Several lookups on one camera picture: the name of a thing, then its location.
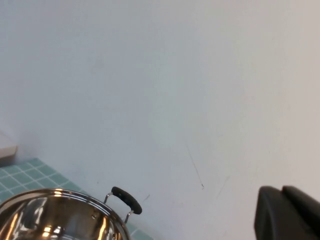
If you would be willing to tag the teal tile pattern tablecloth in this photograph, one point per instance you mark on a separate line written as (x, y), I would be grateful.
(25, 175)

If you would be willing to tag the beige panel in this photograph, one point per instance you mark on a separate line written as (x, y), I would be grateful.
(7, 152)

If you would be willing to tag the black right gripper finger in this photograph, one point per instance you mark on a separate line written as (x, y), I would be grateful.
(287, 217)

